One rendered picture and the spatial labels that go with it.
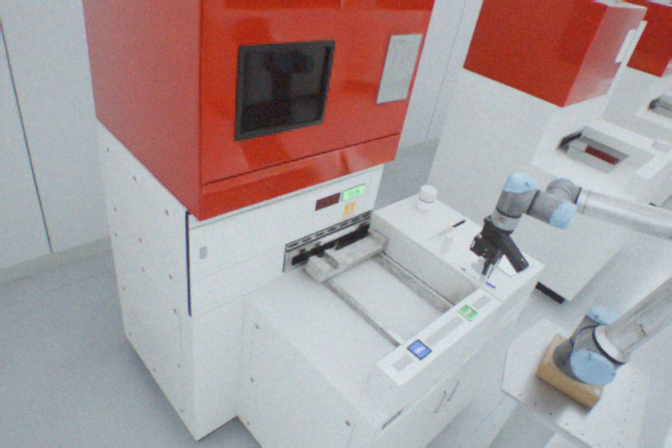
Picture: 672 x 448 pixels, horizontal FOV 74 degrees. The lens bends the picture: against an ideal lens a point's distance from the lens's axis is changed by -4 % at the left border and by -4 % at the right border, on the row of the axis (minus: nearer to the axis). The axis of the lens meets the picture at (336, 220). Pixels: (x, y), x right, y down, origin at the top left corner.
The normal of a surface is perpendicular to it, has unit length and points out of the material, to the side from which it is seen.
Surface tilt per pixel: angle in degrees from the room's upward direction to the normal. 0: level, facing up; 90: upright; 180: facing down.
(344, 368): 0
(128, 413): 0
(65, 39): 90
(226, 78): 90
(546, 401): 0
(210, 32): 90
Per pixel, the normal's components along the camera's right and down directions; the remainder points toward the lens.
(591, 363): -0.58, 0.47
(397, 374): 0.16, -0.82
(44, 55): 0.67, 0.50
